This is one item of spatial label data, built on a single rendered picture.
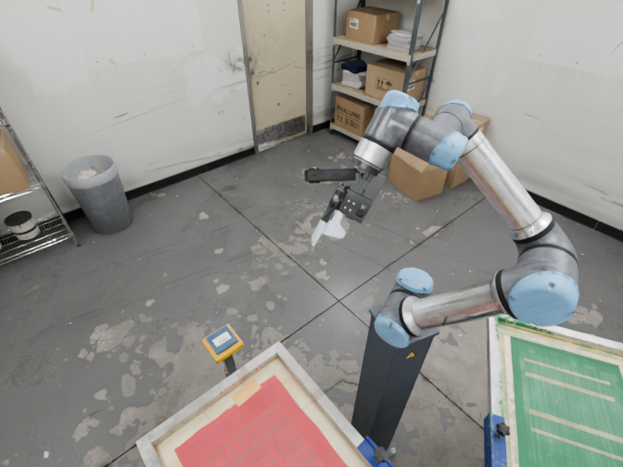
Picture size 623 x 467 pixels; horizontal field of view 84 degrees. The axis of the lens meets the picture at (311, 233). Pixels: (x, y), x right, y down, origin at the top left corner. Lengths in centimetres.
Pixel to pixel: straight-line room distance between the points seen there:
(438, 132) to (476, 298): 41
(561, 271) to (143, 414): 237
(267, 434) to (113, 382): 164
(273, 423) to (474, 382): 166
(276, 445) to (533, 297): 94
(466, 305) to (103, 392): 240
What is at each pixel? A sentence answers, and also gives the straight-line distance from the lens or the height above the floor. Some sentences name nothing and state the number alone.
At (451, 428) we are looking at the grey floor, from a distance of 255.
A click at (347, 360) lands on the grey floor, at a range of 260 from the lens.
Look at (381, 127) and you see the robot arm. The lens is 74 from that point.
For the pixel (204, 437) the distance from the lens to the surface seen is 143.
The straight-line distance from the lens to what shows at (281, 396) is 143.
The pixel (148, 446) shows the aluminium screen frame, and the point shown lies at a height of 99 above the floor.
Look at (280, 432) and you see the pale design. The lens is 139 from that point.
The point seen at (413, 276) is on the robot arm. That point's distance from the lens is 117.
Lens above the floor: 226
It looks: 41 degrees down
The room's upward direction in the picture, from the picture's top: straight up
